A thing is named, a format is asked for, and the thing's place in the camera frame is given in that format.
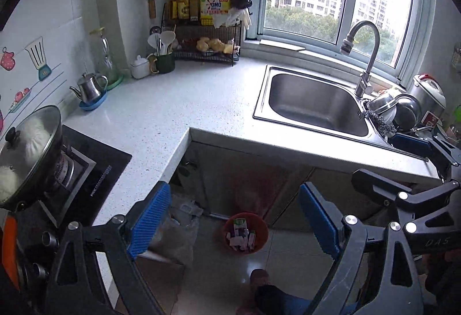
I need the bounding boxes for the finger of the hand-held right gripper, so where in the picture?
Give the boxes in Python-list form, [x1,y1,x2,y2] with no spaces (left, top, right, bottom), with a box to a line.
[389,133,461,168]
[351,168,461,220]

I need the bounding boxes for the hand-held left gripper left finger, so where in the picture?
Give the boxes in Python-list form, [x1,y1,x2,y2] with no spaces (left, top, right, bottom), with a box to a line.
[45,181,172,315]

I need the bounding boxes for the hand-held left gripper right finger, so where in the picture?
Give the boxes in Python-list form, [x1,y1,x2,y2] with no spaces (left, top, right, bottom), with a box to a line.
[298,182,426,315]

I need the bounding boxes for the red plastic bin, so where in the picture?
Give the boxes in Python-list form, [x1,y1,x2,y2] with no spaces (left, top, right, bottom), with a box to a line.
[221,212,269,255]

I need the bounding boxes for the beige cabinet door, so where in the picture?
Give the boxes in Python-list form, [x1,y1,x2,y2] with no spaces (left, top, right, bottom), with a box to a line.
[272,167,397,233]

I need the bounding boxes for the black pot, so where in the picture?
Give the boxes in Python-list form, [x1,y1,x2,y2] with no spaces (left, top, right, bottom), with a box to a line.
[391,93,422,133]

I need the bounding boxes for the white plastic sack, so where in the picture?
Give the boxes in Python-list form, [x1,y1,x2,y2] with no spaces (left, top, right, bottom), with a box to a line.
[149,193,201,265]

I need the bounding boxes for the red box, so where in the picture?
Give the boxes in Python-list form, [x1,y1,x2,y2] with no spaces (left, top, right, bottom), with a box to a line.
[421,110,442,127]

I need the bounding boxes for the steel wool scrubber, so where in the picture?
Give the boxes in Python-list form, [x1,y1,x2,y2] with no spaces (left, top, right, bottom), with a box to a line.
[362,110,397,137]

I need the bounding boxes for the steel bowl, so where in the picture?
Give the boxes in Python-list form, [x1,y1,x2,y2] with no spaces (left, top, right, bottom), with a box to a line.
[365,92,399,114]

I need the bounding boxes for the white rice cooker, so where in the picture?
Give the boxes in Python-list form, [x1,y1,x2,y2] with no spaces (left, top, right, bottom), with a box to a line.
[411,73,447,117]

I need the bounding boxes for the black gas stove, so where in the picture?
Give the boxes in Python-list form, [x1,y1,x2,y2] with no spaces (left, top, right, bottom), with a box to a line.
[36,124,133,229]

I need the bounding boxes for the steel faucet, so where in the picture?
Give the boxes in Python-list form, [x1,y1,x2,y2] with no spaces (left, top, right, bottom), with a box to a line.
[340,20,381,98]

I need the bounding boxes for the green and white medicine box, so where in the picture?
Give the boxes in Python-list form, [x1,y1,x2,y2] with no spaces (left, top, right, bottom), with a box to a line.
[232,218,249,237]

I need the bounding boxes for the pink patterned slipper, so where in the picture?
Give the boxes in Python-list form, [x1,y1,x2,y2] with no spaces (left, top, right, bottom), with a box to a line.
[250,269,271,292]

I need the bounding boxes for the person's right leg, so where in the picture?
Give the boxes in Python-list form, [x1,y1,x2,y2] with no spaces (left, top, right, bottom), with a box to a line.
[252,284,357,315]

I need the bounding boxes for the frosted metal cabinet door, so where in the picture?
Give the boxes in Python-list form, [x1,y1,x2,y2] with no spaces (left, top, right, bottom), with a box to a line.
[191,141,315,226]

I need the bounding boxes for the stove burner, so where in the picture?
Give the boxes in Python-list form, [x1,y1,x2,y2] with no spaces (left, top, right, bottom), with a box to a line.
[54,151,77,190]

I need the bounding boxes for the metal stove knob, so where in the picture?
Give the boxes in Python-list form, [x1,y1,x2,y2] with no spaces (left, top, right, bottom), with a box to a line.
[41,231,59,251]
[32,262,50,280]

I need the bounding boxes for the stainless steel sink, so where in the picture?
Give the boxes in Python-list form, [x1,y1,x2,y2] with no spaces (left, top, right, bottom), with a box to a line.
[253,65,397,150]

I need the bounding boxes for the blue saucer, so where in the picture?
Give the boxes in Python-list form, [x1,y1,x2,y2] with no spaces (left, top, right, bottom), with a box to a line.
[79,90,108,111]

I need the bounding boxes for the green saucer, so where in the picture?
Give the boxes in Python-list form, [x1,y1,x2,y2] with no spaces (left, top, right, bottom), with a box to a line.
[104,73,124,91]

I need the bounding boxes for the wok with glass lid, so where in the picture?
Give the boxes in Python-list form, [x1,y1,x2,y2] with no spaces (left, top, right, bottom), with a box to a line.
[0,105,64,208]

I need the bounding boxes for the steel teapot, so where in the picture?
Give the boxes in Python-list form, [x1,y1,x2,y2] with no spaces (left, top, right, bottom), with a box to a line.
[69,72,109,104]

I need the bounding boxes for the white condiment jar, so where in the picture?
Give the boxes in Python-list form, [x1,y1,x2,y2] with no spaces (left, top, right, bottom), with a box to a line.
[130,55,151,80]

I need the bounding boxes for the dark green utensil mug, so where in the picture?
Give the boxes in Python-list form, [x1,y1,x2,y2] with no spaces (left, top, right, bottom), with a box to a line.
[149,53,176,74]

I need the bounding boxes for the clear glass bottle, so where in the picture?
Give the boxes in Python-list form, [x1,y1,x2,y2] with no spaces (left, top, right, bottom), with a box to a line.
[90,27,119,85]

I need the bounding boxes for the white rice paddle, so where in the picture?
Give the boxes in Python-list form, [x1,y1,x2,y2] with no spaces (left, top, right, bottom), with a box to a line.
[160,30,176,55]

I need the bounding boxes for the yellow detergent jug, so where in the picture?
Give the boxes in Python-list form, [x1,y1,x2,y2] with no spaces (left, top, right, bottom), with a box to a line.
[200,0,234,26]

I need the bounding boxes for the orange handle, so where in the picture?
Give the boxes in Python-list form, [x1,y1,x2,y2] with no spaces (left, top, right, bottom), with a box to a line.
[2,216,19,290]

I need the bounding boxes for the black wire rack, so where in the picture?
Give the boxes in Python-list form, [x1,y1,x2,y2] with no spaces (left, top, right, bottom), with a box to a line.
[160,1,243,66]

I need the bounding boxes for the kitchen wall sticker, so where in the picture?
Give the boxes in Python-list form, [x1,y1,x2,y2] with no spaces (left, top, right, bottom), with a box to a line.
[0,36,62,134]

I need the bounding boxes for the window frame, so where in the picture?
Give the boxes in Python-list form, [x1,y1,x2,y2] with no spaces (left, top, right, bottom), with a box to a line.
[248,0,438,82]

